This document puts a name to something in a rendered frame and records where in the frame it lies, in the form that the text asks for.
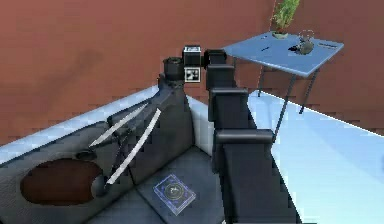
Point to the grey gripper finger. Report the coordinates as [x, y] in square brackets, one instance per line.
[121, 124]
[136, 146]

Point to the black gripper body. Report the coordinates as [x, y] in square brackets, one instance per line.
[173, 71]

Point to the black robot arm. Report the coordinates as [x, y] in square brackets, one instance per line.
[246, 166]

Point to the dark grey sofa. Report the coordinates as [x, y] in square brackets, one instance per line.
[166, 140]

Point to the blue patterned book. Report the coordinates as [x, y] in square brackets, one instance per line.
[174, 194]

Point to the small black pen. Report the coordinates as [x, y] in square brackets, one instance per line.
[265, 49]

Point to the blue table with black legs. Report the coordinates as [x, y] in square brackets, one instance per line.
[276, 53]

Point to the green house plant in pot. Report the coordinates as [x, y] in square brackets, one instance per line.
[284, 15]

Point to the clear glass kettle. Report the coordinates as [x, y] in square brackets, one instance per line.
[305, 44]

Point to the thin dark flat object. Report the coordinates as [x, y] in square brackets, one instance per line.
[326, 44]

